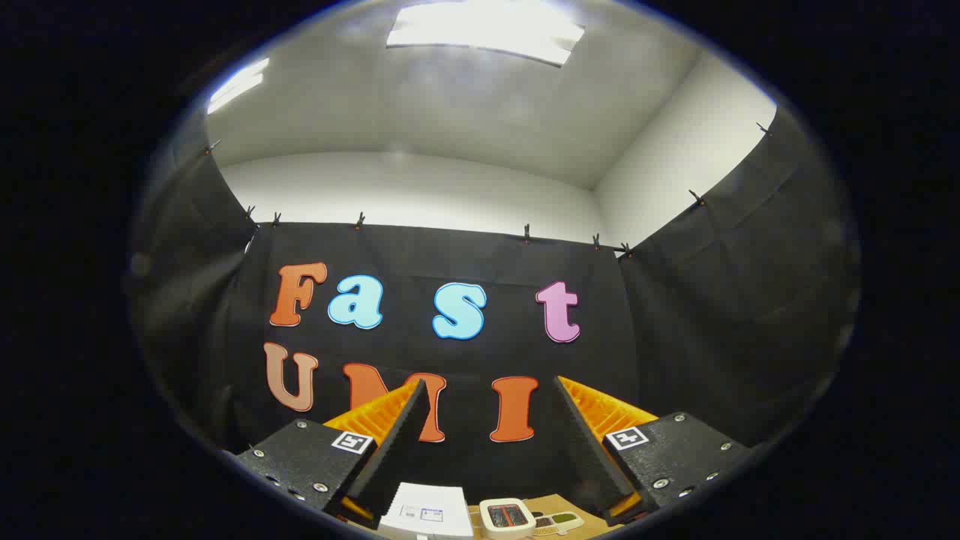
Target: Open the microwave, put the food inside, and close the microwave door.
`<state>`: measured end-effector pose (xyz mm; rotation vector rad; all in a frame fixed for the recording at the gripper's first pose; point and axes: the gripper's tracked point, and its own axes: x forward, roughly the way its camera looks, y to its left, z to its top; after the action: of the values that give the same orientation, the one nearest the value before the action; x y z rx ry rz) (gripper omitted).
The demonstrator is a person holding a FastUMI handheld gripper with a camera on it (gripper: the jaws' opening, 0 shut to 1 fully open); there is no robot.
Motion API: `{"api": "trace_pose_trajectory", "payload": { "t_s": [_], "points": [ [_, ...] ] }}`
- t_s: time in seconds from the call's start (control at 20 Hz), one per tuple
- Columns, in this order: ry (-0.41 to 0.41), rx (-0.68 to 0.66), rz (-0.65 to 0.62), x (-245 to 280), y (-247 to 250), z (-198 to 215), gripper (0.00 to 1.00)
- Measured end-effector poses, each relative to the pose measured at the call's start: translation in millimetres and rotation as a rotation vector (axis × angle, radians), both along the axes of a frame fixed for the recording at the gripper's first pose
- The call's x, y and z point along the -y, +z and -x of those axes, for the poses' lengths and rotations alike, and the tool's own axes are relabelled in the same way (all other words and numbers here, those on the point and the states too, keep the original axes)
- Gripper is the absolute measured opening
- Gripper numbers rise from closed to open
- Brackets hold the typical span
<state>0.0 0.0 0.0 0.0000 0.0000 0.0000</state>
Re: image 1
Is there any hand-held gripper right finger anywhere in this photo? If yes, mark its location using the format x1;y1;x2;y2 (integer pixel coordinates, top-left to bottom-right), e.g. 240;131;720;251
553;375;753;526

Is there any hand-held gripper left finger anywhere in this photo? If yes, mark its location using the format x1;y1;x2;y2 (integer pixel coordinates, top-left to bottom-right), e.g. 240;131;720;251
236;379;428;526

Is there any white microwave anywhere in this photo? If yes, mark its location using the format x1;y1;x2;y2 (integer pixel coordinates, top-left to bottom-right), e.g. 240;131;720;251
379;482;475;538

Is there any divided dish of beans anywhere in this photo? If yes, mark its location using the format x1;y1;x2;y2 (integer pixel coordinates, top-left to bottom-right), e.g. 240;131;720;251
532;512;585;536

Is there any cream white toaster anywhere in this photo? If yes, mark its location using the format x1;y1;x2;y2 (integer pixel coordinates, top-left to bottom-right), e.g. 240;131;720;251
480;498;536;540

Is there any black backdrop cloth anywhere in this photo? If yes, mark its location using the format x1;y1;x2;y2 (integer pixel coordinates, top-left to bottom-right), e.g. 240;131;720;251
127;105;863;518

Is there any small ceiling light panel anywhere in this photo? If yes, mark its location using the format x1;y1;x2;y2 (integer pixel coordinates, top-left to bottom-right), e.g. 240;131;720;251
206;58;271;116

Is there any large ceiling light panel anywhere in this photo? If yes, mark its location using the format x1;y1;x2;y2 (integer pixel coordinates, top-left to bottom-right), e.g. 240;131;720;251
386;0;586;68

